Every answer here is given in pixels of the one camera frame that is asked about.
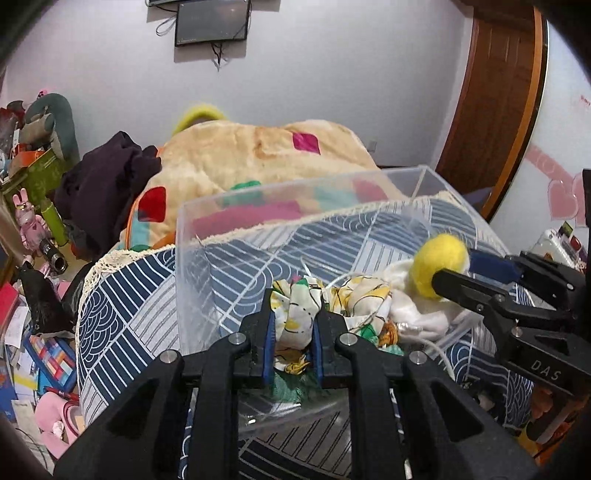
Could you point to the blue white patterned cloth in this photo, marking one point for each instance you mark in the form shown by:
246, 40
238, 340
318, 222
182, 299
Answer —
142, 305

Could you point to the black wall television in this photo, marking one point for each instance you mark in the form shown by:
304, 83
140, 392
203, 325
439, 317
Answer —
160, 3

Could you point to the white toy vehicle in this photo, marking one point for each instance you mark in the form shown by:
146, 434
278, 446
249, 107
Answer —
562, 246

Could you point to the beige plush blanket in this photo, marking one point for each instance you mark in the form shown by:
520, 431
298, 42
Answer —
213, 157

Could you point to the dark purple clothing pile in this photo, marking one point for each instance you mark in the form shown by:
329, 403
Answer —
95, 196

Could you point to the green cardboard box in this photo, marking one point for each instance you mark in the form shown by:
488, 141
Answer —
39, 179

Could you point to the white drawstring pouch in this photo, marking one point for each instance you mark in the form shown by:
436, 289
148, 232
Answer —
436, 320

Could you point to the small grey wall monitor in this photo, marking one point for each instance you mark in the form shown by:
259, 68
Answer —
199, 22

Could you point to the yellow felt ball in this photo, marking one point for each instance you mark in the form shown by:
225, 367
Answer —
443, 251

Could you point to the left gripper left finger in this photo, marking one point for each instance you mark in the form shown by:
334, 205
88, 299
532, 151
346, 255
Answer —
257, 364

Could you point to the colourful blue book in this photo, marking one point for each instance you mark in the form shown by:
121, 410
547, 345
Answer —
54, 359

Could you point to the green dinosaur plush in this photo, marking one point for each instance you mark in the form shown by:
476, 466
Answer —
49, 119

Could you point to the floral fabric scrunchie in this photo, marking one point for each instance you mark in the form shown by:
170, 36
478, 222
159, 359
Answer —
363, 301

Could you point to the green knitted cloth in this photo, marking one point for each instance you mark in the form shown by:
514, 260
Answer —
292, 388

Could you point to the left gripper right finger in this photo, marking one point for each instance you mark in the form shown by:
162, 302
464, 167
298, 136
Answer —
331, 368

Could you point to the pink slipper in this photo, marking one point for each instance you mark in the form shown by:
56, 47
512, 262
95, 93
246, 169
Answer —
60, 422

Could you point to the brown wooden door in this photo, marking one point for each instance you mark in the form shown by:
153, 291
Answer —
498, 103

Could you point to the clear plastic storage box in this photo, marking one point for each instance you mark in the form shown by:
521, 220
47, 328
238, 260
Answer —
230, 247

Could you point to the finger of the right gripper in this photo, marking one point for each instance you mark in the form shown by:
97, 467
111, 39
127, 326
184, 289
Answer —
479, 297
494, 267

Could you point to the green bottle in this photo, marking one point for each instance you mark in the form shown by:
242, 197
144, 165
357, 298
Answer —
54, 222

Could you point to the pink bunny doll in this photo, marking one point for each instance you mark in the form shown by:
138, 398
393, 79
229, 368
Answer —
32, 227

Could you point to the pink heart decoration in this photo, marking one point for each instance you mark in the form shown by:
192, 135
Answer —
566, 200

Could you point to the black plastic bag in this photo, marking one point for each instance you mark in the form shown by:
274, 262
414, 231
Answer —
51, 316

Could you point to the yellow green plush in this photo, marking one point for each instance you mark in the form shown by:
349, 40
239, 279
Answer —
198, 114

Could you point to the red box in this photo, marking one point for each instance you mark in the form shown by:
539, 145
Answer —
9, 299

